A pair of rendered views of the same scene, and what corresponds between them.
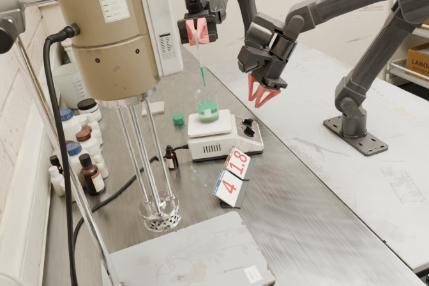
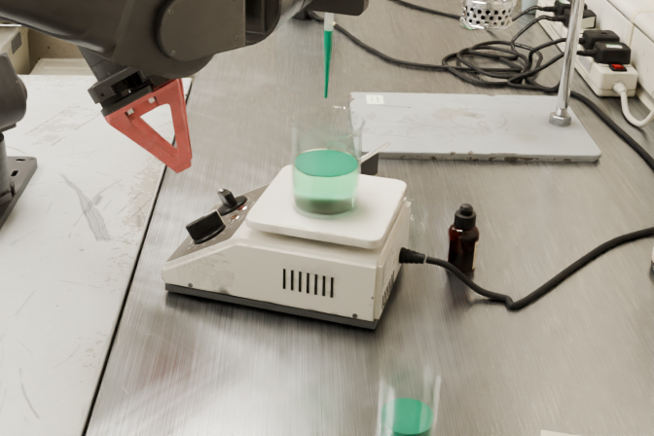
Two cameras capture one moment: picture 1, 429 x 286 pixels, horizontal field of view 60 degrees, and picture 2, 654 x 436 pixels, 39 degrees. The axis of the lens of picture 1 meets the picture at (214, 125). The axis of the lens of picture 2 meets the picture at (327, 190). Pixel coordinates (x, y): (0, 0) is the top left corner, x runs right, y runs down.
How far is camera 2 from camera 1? 162 cm
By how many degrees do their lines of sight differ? 123
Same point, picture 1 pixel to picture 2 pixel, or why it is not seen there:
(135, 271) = (539, 131)
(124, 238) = (567, 175)
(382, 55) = not seen: outside the picture
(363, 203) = (154, 122)
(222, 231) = (393, 135)
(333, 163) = (109, 172)
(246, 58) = not seen: outside the picture
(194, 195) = (422, 198)
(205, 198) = not seen: hidden behind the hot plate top
